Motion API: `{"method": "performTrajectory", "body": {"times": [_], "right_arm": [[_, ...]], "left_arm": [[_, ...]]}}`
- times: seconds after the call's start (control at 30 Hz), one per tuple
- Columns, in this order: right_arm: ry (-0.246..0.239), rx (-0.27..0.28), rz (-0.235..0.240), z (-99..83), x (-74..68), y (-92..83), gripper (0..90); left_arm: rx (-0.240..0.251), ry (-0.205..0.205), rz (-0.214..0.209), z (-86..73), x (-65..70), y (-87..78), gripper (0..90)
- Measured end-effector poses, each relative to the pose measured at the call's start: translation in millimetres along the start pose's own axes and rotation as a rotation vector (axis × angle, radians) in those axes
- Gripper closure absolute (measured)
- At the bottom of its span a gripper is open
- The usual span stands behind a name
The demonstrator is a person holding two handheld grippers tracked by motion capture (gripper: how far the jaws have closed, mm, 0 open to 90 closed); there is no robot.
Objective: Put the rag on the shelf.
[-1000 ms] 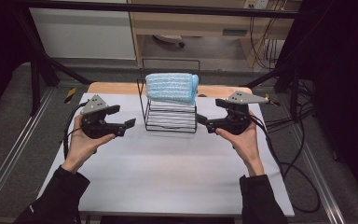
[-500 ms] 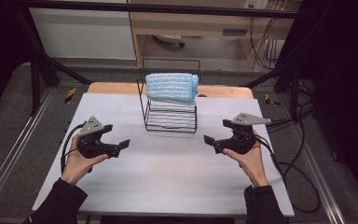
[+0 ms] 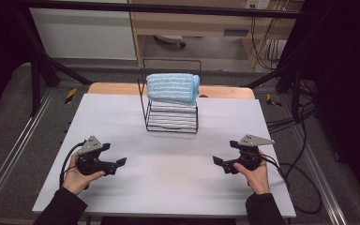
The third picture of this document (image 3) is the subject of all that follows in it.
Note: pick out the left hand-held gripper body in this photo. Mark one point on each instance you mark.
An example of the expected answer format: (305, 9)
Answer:
(89, 165)

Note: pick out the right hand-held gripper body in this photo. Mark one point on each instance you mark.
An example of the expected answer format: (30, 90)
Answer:
(250, 159)

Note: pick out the blue striped cloth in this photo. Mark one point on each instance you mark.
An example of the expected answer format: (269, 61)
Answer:
(172, 88)

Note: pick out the person's left hand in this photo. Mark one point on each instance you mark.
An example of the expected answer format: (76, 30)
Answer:
(76, 182)

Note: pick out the person's right hand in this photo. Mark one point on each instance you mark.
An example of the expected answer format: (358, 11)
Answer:
(259, 181)

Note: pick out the yellow black tape strip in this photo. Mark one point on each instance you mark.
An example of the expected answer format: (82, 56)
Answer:
(272, 100)
(71, 95)

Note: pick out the person's dark clothing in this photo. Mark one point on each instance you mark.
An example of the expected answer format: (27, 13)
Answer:
(168, 221)

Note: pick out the black curtain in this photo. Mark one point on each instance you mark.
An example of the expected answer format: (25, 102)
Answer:
(0, 47)
(347, 93)

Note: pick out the white cabinet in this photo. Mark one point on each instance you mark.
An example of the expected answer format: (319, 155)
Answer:
(84, 34)

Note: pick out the office chair base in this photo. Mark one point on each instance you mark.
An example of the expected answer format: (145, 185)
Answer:
(170, 39)

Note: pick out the wooden desk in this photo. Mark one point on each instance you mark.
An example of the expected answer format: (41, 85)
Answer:
(200, 23)

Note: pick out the aluminium floor rail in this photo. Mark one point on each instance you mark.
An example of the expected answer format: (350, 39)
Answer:
(320, 175)
(18, 146)

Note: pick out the white wall socket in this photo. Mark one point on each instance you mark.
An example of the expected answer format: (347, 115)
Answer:
(258, 3)

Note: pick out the black metal frame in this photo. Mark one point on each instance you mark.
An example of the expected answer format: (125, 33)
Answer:
(168, 8)

